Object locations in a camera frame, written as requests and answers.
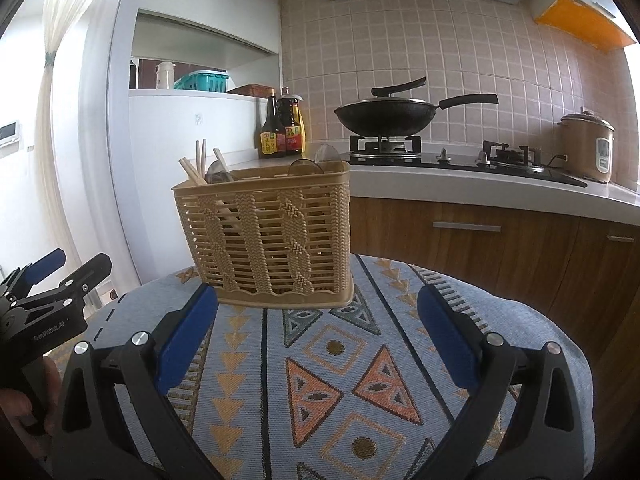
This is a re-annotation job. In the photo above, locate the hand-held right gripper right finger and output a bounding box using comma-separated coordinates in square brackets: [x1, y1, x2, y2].
[416, 285, 590, 480]

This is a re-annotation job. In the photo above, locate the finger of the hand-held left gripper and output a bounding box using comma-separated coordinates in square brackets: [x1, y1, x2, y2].
[15, 253, 112, 314]
[0, 252, 67, 306]

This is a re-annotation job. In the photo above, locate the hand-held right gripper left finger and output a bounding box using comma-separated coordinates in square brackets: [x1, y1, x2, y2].
[49, 284, 227, 480]

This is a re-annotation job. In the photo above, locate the beige plastic utensil basket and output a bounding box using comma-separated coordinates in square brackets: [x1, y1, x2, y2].
[171, 161, 357, 309]

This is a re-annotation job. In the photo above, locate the person's left hand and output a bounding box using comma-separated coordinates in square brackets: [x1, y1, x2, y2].
[0, 357, 64, 461]

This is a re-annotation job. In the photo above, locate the wooden kitchen cabinet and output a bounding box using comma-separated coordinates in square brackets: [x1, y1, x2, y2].
[348, 195, 640, 376]

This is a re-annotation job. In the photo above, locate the patterned blue tablecloth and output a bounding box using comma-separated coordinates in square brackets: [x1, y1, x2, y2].
[47, 254, 598, 480]

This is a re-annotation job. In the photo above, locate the white curtain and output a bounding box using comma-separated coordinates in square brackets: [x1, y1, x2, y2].
[30, 0, 96, 271]

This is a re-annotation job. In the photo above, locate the white kitchen countertop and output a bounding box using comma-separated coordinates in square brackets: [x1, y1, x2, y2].
[220, 142, 640, 223]

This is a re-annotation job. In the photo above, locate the black glass gas stove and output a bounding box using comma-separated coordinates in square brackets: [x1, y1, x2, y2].
[347, 135, 588, 188]

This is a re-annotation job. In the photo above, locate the teal plastic basket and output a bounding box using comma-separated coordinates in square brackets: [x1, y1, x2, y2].
[173, 71, 231, 94]

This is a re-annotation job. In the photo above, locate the dark sauce bottle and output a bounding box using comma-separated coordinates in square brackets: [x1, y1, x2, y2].
[259, 88, 281, 160]

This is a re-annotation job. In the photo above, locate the black wok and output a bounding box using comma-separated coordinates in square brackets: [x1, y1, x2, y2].
[334, 93, 500, 138]

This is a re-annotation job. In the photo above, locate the beige rice cooker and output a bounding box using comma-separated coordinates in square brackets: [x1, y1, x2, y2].
[557, 108, 616, 184]

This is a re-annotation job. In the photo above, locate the red label sauce bottle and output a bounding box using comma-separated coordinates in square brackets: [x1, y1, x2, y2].
[276, 87, 306, 157]

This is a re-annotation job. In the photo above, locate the orange wall cabinet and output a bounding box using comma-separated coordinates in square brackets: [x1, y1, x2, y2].
[532, 0, 637, 55]

